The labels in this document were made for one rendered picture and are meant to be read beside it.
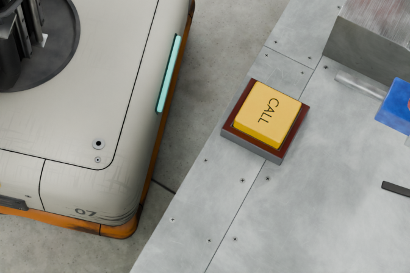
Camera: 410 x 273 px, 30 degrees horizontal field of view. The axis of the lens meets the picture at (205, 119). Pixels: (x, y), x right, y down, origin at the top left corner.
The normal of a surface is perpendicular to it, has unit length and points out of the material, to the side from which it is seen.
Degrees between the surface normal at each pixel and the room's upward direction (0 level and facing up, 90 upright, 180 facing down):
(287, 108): 0
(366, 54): 90
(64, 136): 0
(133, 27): 0
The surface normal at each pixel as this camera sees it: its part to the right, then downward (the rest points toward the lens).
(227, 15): 0.07, -0.43
